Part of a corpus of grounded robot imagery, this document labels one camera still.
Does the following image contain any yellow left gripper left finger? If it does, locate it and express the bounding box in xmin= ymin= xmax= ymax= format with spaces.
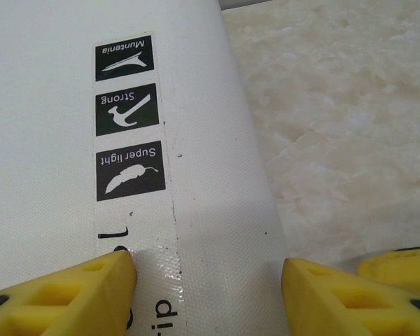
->
xmin=0 ymin=251 xmax=138 ymax=336

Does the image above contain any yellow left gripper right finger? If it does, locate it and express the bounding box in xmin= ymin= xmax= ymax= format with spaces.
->
xmin=281 ymin=257 xmax=420 ymax=336

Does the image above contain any white hard-shell suitcase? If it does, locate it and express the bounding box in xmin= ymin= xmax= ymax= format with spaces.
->
xmin=0 ymin=0 xmax=290 ymax=336

